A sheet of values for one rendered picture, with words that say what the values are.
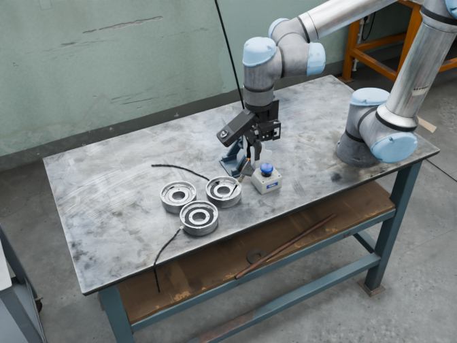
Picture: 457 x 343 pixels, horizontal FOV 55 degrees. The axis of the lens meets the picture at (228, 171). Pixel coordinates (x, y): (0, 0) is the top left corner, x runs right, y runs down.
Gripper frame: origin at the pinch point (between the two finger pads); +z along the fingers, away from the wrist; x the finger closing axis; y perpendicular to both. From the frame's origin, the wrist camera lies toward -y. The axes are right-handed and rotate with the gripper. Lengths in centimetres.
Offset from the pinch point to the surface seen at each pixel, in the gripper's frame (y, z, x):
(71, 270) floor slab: -63, 93, 66
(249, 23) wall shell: 84, 35, 168
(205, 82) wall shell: 49, 69, 166
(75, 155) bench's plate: -44, 13, 44
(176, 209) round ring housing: -22.3, 10.4, 2.2
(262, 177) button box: 5.2, 8.6, 1.8
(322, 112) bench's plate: 45, 13, 29
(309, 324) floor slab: 25, 93, -6
